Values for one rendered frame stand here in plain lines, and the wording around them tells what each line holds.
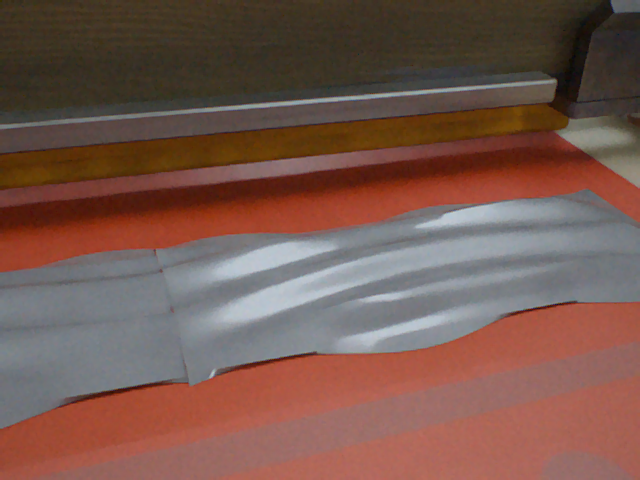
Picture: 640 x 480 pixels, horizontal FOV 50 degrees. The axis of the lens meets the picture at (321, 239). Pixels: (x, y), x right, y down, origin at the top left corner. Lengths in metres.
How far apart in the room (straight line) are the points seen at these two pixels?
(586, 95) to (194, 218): 0.17
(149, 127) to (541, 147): 0.19
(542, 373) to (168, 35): 0.16
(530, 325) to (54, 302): 0.14
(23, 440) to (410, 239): 0.14
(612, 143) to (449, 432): 0.22
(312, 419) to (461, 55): 0.17
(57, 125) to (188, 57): 0.05
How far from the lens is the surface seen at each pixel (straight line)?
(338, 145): 0.30
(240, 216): 0.26
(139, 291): 0.21
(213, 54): 0.26
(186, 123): 0.25
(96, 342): 0.20
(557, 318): 0.22
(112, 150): 0.28
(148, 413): 0.18
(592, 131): 0.38
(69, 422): 0.18
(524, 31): 0.31
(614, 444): 0.19
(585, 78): 0.32
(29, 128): 0.25
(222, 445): 0.17
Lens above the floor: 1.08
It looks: 30 degrees down
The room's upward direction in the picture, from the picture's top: 2 degrees clockwise
